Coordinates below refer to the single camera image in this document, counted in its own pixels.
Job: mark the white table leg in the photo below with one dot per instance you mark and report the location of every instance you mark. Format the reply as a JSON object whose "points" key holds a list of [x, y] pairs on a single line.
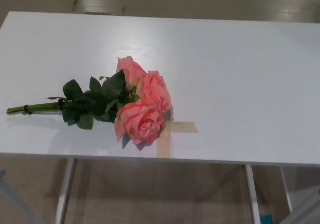
{"points": [[252, 194], [286, 189], [65, 189]]}

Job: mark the beige tape cross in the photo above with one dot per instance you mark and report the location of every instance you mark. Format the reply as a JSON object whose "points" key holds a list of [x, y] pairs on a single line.
{"points": [[165, 143]]}

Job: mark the grey metal frame bar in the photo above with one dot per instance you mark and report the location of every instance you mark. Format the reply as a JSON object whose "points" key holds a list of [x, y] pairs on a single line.
{"points": [[15, 199], [306, 206]]}

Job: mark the teal floor object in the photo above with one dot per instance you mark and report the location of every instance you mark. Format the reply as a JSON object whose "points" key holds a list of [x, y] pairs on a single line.
{"points": [[265, 219]]}

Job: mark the pink artificial rose bouquet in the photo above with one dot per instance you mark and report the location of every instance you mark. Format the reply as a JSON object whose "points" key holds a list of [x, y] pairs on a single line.
{"points": [[145, 123]]}

